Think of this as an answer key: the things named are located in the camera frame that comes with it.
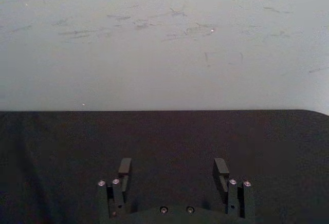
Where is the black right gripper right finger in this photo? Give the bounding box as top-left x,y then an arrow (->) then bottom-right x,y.
212,157 -> 253,219

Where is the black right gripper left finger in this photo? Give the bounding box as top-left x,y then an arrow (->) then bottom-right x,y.
96,157 -> 133,219

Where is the black table cloth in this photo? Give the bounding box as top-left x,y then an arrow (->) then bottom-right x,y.
0,109 -> 329,224

